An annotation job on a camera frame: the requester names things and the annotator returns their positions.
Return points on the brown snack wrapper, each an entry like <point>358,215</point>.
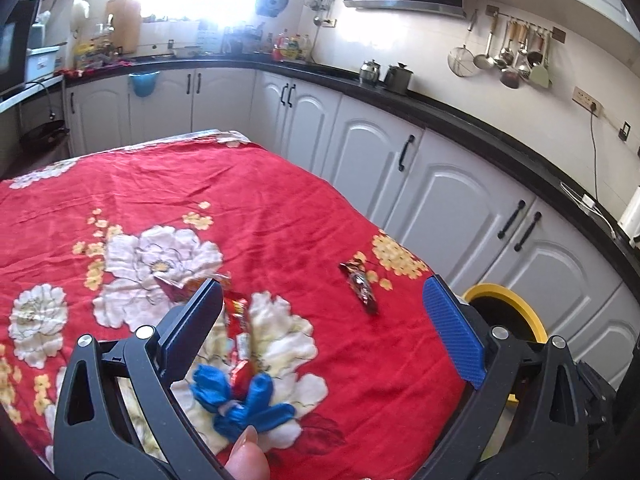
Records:
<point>362,287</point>

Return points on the wooden cutting board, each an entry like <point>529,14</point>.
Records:
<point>122,25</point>

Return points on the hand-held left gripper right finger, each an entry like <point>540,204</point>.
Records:
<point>455,330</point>

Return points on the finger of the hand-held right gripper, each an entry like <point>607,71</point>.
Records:
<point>597,405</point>

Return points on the red foil snack wrapper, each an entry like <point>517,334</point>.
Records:
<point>172,287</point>

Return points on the red yellow snack wrapper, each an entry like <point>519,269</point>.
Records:
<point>236,310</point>

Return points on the black microwave oven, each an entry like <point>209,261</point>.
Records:
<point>12,45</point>

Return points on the beige wall power outlet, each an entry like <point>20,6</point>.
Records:
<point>585,97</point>

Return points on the small blue wall fan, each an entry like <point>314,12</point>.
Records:
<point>272,1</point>

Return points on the row of hanging steel utensils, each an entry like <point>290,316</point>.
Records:
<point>515,60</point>

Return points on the person's left hand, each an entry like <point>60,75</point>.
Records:
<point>247,460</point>

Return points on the black kitchen countertop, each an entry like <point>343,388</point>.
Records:
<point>450,110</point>

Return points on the blue hanging plastic bin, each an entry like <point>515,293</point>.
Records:
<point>145,83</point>

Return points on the yellow round bin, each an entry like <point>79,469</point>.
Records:
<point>525,310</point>

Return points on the dark metal pot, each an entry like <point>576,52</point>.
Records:
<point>398,79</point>

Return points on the black wall socket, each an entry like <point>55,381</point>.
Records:
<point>624,131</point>

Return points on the white plastic basket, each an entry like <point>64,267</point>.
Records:
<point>42,61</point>

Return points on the steel kettle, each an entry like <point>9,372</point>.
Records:
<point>371,72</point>

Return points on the black frying pan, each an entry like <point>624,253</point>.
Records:
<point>42,133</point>

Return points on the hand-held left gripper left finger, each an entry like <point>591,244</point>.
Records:
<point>192,330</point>

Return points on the group of condiment bottles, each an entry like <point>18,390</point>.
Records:
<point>292,49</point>

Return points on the red candy wrapper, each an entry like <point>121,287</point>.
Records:
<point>242,375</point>

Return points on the red floral blanket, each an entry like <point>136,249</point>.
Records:
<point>250,200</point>

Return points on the blue candy wrappers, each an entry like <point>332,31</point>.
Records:
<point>260,395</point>

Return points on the white base cabinets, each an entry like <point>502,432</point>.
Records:
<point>370,160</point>

